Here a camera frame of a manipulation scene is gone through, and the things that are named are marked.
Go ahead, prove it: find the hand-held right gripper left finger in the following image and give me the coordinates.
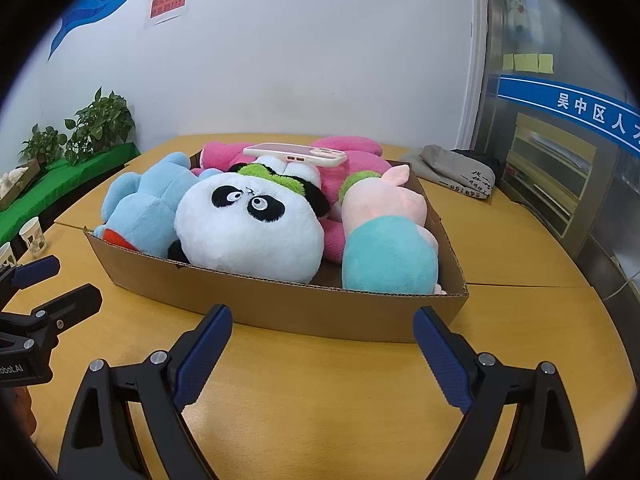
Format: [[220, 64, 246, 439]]
[[57, 303, 234, 480]]

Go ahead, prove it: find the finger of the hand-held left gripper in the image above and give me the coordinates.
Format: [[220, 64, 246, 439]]
[[30, 283, 103, 333], [0, 255, 62, 306]]

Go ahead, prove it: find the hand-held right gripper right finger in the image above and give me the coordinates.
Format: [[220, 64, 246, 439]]
[[413, 306, 587, 480]]

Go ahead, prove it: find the cardboard box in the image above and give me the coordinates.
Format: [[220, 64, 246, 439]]
[[82, 132, 470, 345]]

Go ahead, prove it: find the teal and pink pig plush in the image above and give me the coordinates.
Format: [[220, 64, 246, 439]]
[[340, 164, 447, 295]]

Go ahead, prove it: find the light blue plush toy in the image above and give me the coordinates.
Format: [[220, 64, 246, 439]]
[[94, 151, 221, 261]]

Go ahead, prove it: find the white panda plush toy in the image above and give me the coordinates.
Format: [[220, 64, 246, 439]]
[[167, 155, 332, 283]]

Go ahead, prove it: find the pink plush toy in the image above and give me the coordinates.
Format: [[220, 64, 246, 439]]
[[200, 135, 396, 265]]

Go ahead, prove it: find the phone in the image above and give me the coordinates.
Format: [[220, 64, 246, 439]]
[[243, 143, 348, 168]]

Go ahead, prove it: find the person's left forearm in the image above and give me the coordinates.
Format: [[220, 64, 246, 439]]
[[10, 385, 37, 436]]

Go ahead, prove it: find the wooden desktop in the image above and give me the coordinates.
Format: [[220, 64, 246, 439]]
[[0, 132, 631, 480]]

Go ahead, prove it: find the wooden tray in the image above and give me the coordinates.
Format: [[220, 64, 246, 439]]
[[0, 160, 42, 212]]

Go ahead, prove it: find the green mat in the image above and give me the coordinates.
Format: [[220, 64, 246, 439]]
[[0, 142, 142, 246]]

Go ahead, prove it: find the small green potted plant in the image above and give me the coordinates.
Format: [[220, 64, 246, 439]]
[[17, 123, 68, 167]]

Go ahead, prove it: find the large green potted plant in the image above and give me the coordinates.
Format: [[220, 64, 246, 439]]
[[64, 86, 137, 167]]

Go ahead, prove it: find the grey folded garment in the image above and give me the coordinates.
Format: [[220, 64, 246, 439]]
[[398, 144, 497, 202]]

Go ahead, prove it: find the black folded garment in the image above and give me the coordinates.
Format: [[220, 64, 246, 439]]
[[451, 148, 502, 181]]

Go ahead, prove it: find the glass partition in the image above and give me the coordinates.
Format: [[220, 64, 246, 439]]
[[470, 0, 640, 311]]

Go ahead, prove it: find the blue banner sticker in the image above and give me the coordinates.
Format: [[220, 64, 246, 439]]
[[497, 74, 640, 156]]

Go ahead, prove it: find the white cable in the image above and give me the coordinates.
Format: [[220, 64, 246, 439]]
[[602, 255, 640, 302]]

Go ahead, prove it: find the red wall sign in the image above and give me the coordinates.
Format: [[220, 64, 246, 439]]
[[144, 0, 192, 30]]

